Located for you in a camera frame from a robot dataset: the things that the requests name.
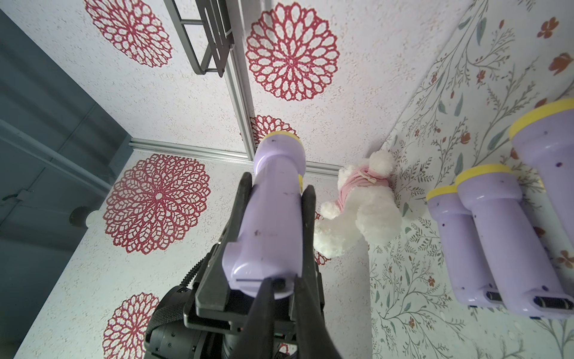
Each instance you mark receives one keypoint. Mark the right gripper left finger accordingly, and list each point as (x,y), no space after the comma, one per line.
(257,337)

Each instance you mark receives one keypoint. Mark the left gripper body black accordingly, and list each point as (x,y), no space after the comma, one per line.
(176,331)

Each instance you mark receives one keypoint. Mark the black wall shelf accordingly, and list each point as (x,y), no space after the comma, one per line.
(205,31)

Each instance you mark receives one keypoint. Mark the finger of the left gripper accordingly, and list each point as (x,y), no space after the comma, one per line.
(214,291)
(310,272)

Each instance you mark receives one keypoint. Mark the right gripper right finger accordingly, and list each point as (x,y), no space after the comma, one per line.
(313,340)

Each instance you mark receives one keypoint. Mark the purple flashlight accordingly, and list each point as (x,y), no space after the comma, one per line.
(270,242)
(527,282)
(543,139)
(471,279)

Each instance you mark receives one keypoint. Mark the white plush toy pink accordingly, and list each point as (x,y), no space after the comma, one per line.
(364,209)

